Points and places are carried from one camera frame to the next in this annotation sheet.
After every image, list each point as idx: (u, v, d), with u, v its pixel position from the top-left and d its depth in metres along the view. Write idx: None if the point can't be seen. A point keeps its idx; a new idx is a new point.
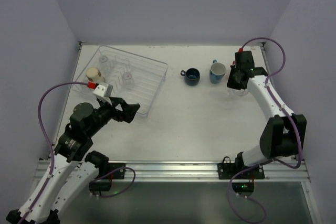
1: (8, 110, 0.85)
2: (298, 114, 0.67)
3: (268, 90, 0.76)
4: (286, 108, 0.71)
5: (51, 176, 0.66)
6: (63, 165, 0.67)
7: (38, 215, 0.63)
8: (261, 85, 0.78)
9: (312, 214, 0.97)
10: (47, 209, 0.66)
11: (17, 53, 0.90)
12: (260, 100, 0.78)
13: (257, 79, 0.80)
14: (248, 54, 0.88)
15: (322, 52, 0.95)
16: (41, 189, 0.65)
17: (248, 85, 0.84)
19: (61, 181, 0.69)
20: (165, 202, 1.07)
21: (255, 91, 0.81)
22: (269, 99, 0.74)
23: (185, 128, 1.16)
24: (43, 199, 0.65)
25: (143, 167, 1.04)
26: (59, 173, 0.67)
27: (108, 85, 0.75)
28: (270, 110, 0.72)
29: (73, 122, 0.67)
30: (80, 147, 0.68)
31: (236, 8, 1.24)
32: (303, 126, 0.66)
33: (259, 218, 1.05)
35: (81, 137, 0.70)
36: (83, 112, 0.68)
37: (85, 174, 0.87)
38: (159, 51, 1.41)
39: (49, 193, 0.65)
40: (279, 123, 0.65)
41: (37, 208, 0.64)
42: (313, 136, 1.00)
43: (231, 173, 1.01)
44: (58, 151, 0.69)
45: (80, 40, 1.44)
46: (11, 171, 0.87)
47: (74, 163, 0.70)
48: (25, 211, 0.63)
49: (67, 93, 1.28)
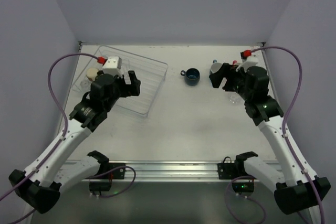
1: (8, 109, 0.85)
2: (322, 178, 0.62)
3: (287, 142, 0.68)
4: (308, 172, 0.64)
5: (63, 138, 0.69)
6: (76, 130, 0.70)
7: (42, 177, 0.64)
8: (279, 132, 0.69)
9: (312, 214, 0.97)
10: (52, 173, 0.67)
11: (17, 53, 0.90)
12: (275, 149, 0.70)
13: (272, 121, 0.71)
14: (265, 82, 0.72)
15: (322, 53, 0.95)
16: (51, 150, 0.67)
17: (259, 124, 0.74)
19: (72, 147, 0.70)
20: (165, 202, 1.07)
21: (270, 139, 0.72)
22: (287, 153, 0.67)
23: (185, 128, 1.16)
24: (52, 159, 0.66)
25: (143, 167, 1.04)
26: (71, 137, 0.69)
27: (119, 59, 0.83)
28: (290, 172, 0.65)
29: (94, 89, 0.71)
30: (96, 116, 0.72)
31: (235, 8, 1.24)
32: (325, 189, 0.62)
33: (259, 219, 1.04)
35: (97, 107, 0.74)
36: (103, 81, 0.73)
37: (88, 164, 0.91)
38: (159, 50, 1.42)
39: (58, 156, 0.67)
40: (302, 193, 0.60)
41: (44, 169, 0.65)
42: (313, 136, 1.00)
43: (231, 174, 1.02)
44: (73, 117, 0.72)
45: (80, 40, 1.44)
46: (12, 171, 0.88)
47: (86, 132, 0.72)
48: (32, 170, 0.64)
49: (67, 93, 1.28)
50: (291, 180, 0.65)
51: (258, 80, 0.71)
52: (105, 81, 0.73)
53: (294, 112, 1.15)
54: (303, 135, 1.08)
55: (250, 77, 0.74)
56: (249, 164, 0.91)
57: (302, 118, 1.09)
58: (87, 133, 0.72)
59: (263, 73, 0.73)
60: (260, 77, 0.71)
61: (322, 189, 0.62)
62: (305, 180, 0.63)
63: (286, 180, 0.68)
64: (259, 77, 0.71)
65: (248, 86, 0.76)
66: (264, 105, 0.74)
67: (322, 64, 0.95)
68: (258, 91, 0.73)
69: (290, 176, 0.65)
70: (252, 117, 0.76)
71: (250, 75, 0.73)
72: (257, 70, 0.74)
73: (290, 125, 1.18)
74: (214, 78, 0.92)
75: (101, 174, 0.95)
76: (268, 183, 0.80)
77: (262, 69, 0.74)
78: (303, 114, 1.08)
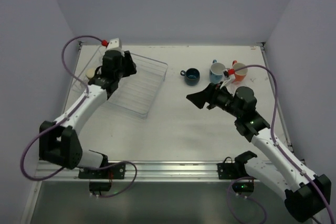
1: (7, 110, 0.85)
2: (321, 176, 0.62)
3: (280, 149, 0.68)
4: (307, 173, 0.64)
5: (87, 95, 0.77)
6: (98, 91, 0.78)
7: (74, 123, 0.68)
8: (270, 142, 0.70)
9: None
10: (80, 125, 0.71)
11: (17, 54, 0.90)
12: (272, 159, 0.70)
13: (262, 134, 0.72)
14: (253, 102, 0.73)
15: (322, 53, 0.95)
16: (77, 104, 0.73)
17: (252, 140, 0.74)
19: (93, 106, 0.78)
20: (165, 202, 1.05)
21: (264, 150, 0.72)
22: (284, 160, 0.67)
23: (184, 128, 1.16)
24: (80, 110, 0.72)
25: (144, 167, 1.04)
26: (94, 95, 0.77)
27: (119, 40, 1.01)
28: (291, 177, 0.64)
29: (105, 61, 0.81)
30: (109, 84, 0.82)
31: (236, 8, 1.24)
32: (327, 187, 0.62)
33: (261, 219, 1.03)
35: (111, 78, 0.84)
36: (112, 55, 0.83)
37: (96, 156, 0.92)
38: (159, 51, 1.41)
39: (84, 108, 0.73)
40: (307, 195, 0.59)
41: (74, 117, 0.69)
42: (314, 137, 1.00)
43: (231, 174, 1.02)
44: (91, 84, 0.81)
45: (80, 40, 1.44)
46: (11, 171, 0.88)
47: (105, 95, 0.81)
48: (63, 117, 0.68)
49: (67, 93, 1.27)
50: (293, 184, 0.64)
51: (248, 102, 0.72)
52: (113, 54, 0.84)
53: (294, 112, 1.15)
54: (303, 135, 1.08)
55: (240, 99, 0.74)
56: (250, 167, 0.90)
57: (302, 118, 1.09)
58: (103, 98, 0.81)
59: (251, 93, 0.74)
60: (250, 99, 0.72)
61: (325, 188, 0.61)
62: (307, 181, 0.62)
63: (290, 187, 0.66)
64: (248, 99, 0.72)
65: (237, 107, 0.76)
66: (251, 121, 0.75)
67: (323, 64, 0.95)
68: (248, 109, 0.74)
69: (292, 180, 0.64)
70: (243, 135, 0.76)
71: (239, 98, 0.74)
72: (244, 92, 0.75)
73: (290, 125, 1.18)
74: (199, 100, 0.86)
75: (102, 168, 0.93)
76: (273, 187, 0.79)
77: (248, 88, 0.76)
78: (303, 114, 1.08)
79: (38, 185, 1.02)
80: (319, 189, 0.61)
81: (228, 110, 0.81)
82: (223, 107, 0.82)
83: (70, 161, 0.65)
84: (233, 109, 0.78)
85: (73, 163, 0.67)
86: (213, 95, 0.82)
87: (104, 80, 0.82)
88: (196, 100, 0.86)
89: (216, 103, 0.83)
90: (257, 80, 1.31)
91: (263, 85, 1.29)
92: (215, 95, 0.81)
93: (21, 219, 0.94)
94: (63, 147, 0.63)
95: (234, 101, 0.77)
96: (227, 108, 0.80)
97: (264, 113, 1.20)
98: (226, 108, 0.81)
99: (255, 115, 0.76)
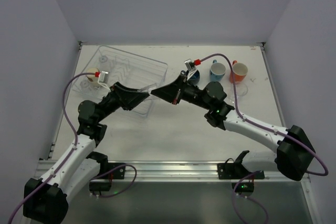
1: (7, 109, 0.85)
2: (291, 127, 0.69)
3: (249, 121, 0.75)
4: (280, 129, 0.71)
5: (75, 148, 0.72)
6: (86, 141, 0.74)
7: (61, 180, 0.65)
8: (239, 120, 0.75)
9: (312, 214, 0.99)
10: (66, 181, 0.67)
11: (17, 54, 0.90)
12: (249, 135, 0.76)
13: (229, 117, 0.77)
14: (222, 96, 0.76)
15: (322, 53, 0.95)
16: (64, 158, 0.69)
17: (226, 126, 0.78)
19: (83, 157, 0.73)
20: (166, 202, 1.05)
21: (238, 130, 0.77)
22: (257, 129, 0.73)
23: (184, 128, 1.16)
24: (67, 165, 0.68)
25: (144, 167, 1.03)
26: (82, 147, 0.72)
27: (103, 73, 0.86)
28: (269, 140, 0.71)
29: (82, 121, 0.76)
30: (95, 135, 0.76)
31: (236, 8, 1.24)
32: (302, 135, 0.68)
33: (262, 219, 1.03)
35: (95, 126, 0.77)
36: (86, 110, 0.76)
37: (88, 167, 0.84)
38: (159, 50, 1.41)
39: (72, 162, 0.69)
40: (287, 149, 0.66)
41: (60, 173, 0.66)
42: (314, 137, 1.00)
43: (231, 174, 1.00)
44: (80, 131, 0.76)
45: (80, 40, 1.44)
46: (11, 170, 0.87)
47: (93, 144, 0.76)
48: (49, 174, 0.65)
49: (67, 93, 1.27)
50: (273, 146, 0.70)
51: (218, 99, 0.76)
52: (87, 110, 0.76)
53: (295, 113, 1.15)
54: None
55: (211, 97, 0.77)
56: (247, 161, 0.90)
57: (302, 118, 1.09)
58: (93, 147, 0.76)
59: (220, 88, 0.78)
60: (219, 97, 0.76)
61: (300, 136, 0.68)
62: (282, 137, 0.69)
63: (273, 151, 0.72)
64: (219, 97, 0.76)
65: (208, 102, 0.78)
66: (218, 111, 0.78)
67: (322, 64, 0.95)
68: (218, 104, 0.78)
69: (271, 143, 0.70)
70: (216, 125, 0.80)
71: (210, 96, 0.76)
72: (214, 87, 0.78)
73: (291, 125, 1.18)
74: (164, 92, 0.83)
75: (102, 174, 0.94)
76: (268, 164, 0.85)
77: (218, 84, 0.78)
78: (303, 114, 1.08)
79: None
80: (296, 138, 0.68)
81: (197, 103, 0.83)
82: (191, 99, 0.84)
83: (55, 218, 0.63)
84: (203, 102, 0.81)
85: (58, 219, 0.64)
86: (181, 88, 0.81)
87: (91, 130, 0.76)
88: (159, 94, 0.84)
89: (184, 97, 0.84)
90: (257, 80, 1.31)
91: (263, 85, 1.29)
92: (182, 89, 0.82)
93: (20, 219, 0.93)
94: (49, 205, 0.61)
95: (203, 96, 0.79)
96: (196, 101, 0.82)
97: (264, 113, 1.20)
98: (195, 101, 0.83)
99: (223, 104, 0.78)
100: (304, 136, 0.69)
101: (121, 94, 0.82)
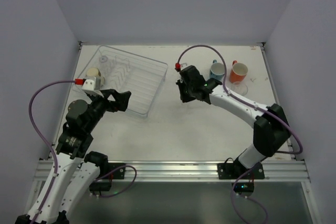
1: (7, 109, 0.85)
2: (272, 105, 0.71)
3: (233, 96, 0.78)
4: (260, 106, 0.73)
5: (56, 174, 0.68)
6: (67, 163, 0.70)
7: (48, 216, 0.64)
8: (223, 95, 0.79)
9: (313, 214, 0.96)
10: (56, 209, 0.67)
11: (17, 54, 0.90)
12: (231, 109, 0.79)
13: (216, 91, 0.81)
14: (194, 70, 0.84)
15: (322, 53, 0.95)
16: (48, 191, 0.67)
17: (211, 100, 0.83)
19: (67, 179, 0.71)
20: (166, 202, 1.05)
21: (221, 104, 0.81)
22: (239, 104, 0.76)
23: (184, 128, 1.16)
24: (51, 198, 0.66)
25: (144, 167, 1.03)
26: (64, 171, 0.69)
27: (95, 79, 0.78)
28: (248, 115, 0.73)
29: (70, 121, 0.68)
30: (80, 146, 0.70)
31: (236, 8, 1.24)
32: (281, 113, 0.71)
33: (262, 219, 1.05)
35: (81, 134, 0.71)
36: (76, 110, 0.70)
37: (87, 173, 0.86)
38: (159, 51, 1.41)
39: (56, 192, 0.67)
40: (264, 123, 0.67)
41: (46, 208, 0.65)
42: (313, 137, 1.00)
43: (231, 174, 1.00)
44: (60, 150, 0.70)
45: (80, 40, 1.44)
46: (11, 170, 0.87)
47: (77, 160, 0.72)
48: (35, 213, 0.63)
49: (67, 93, 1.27)
50: (251, 120, 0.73)
51: (188, 72, 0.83)
52: (77, 110, 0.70)
53: (295, 112, 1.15)
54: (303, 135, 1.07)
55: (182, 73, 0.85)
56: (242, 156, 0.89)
57: (302, 118, 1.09)
58: (79, 160, 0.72)
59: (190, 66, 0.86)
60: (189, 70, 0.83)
61: (278, 113, 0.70)
62: (261, 113, 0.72)
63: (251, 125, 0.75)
64: (188, 70, 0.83)
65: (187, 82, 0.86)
66: (205, 85, 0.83)
67: (322, 64, 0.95)
68: (195, 79, 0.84)
69: (249, 117, 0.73)
70: (202, 99, 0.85)
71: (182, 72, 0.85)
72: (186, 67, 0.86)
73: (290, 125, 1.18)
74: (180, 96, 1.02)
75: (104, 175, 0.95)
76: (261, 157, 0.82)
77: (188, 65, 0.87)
78: (303, 114, 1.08)
79: (38, 185, 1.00)
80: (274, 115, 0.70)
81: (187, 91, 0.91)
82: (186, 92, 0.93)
83: None
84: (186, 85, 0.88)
85: None
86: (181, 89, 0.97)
87: (75, 140, 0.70)
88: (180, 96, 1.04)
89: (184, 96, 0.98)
90: (258, 80, 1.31)
91: (262, 85, 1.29)
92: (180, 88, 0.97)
93: None
94: None
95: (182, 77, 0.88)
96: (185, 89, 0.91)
97: None
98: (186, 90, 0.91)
99: (210, 81, 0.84)
100: (282, 114, 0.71)
101: (114, 95, 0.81)
